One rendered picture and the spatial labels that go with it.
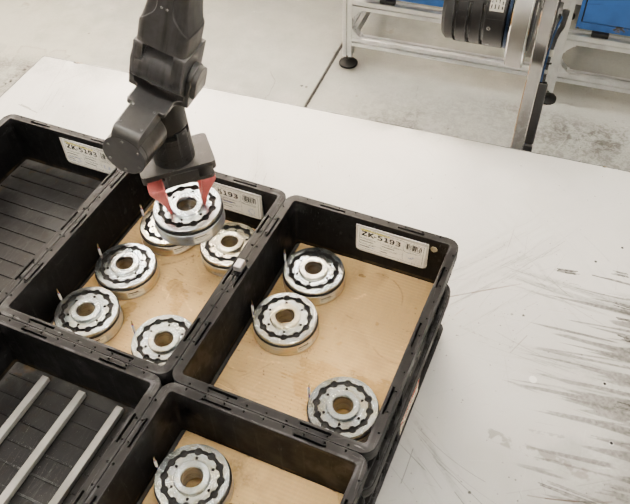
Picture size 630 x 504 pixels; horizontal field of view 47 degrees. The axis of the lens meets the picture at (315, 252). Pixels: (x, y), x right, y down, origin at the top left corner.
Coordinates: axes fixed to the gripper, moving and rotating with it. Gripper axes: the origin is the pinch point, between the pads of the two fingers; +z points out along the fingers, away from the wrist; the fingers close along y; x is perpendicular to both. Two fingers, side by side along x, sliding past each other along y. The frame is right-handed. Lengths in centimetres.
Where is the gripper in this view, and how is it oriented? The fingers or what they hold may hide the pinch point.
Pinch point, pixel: (186, 202)
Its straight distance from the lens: 108.8
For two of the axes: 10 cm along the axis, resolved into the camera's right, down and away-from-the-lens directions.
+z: 0.5, 6.6, 7.5
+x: -3.2, -7.0, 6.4
